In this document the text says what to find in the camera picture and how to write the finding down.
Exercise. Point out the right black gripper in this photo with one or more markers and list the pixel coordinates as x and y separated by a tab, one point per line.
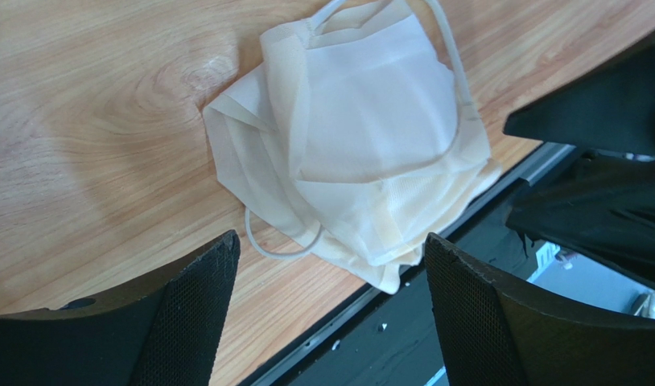
607	211

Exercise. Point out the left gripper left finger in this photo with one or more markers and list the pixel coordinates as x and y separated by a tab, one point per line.
161	328

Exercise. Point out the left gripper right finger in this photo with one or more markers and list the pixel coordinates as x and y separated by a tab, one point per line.
497	329

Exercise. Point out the beige bra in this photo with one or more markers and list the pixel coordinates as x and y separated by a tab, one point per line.
352	137

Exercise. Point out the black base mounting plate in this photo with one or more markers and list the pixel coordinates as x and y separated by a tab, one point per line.
393	340

